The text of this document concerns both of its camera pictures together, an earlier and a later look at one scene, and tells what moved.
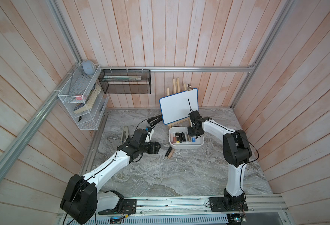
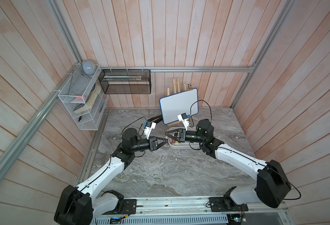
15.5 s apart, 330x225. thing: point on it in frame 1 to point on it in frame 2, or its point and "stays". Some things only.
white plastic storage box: (199, 141) stays
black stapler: (154, 120) stays
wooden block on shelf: (80, 108) stays
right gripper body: (191, 131) to (183, 136)
